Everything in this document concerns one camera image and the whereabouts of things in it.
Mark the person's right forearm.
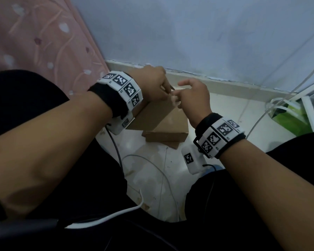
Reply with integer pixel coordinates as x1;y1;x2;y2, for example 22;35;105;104
219;139;314;251

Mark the person's left forearm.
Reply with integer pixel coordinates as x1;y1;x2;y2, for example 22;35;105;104
0;91;113;220

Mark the green plastic bag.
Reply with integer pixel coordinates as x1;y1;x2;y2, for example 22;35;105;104
273;106;314;137

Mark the right wrist marker band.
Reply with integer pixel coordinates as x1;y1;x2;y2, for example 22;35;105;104
193;113;247;159

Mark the wrist marker band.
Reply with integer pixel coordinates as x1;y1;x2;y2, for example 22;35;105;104
88;71;144;119
193;113;247;159

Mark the person's left hand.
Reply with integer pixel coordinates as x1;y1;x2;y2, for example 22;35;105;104
129;65;174;103

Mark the white metal rack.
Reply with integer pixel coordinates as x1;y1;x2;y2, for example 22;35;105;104
277;78;314;133

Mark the black left camera cable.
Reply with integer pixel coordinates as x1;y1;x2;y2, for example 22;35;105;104
105;124;126;181

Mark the pink floral bedsheet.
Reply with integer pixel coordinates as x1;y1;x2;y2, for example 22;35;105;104
0;0;110;98

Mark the person's right hand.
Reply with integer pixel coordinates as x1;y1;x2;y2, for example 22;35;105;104
172;77;213;129

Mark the black right camera cable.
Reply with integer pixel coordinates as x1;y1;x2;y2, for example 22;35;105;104
203;164;218;207

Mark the left wrist marker band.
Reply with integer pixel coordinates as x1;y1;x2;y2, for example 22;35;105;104
88;71;144;119

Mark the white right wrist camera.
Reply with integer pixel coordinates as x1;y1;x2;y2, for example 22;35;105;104
181;145;208;175

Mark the thin grey wall cable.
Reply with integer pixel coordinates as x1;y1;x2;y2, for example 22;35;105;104
252;59;314;134

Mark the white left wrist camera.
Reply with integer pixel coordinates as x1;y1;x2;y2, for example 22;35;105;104
107;112;136;136

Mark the coiled white cable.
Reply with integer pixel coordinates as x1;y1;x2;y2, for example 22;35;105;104
266;98;291;119

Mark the white floor cable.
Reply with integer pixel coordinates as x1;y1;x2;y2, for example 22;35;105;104
65;154;180;230

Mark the taped brown cardboard box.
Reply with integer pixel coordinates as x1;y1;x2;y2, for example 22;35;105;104
157;140;181;150

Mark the clear packing tape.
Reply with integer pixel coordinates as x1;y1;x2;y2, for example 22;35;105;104
171;92;182;108

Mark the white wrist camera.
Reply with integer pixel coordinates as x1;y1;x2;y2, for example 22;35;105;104
181;145;208;175
107;112;136;136

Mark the person's right blue shoe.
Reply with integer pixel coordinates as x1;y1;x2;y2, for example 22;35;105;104
201;166;225;177

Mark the black camera cable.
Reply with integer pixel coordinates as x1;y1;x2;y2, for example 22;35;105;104
203;164;218;207
105;124;126;181

